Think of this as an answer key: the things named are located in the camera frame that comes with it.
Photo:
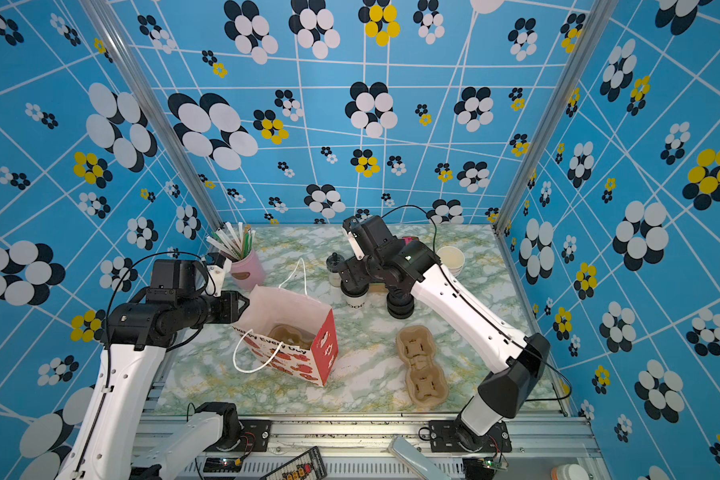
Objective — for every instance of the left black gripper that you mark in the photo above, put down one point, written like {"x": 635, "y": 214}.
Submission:
{"x": 232, "y": 308}

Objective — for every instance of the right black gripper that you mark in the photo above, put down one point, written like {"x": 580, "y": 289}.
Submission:
{"x": 355, "y": 265}

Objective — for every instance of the black plastic cup lid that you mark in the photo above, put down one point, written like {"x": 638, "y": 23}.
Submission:
{"x": 353, "y": 289}

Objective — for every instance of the white paper coffee cup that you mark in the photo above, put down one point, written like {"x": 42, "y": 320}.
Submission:
{"x": 356, "y": 302}

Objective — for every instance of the brown cardboard cup carrier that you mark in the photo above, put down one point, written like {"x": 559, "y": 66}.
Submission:
{"x": 292, "y": 336}
{"x": 424, "y": 379}

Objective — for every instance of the red white paper gift bag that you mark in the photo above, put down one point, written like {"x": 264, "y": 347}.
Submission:
{"x": 270, "y": 306}

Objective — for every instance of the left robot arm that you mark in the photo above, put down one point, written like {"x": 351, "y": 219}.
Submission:
{"x": 104, "y": 446}

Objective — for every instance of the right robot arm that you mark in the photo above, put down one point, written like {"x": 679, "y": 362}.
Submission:
{"x": 516, "y": 361}

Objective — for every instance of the glass sugar shaker black lid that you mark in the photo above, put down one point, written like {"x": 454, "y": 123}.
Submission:
{"x": 333, "y": 263}

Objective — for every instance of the pink straw holder cup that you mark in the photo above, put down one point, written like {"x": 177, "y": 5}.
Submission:
{"x": 248, "y": 272}

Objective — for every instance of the bundle of wrapped straws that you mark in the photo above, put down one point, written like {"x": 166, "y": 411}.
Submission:
{"x": 234, "y": 242}

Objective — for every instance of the stack of paper cups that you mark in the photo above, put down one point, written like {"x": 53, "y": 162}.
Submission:
{"x": 452, "y": 258}

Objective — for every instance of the grey white handheld device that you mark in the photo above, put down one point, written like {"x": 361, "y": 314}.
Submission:
{"x": 415, "y": 461}

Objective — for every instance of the orange capped white container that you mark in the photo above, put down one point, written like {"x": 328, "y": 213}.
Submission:
{"x": 569, "y": 471}

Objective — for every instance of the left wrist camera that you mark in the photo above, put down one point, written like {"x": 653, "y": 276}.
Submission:
{"x": 216, "y": 274}

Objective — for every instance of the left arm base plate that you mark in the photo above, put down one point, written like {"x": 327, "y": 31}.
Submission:
{"x": 253, "y": 436}

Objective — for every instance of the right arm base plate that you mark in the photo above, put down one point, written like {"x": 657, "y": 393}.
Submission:
{"x": 449, "y": 436}

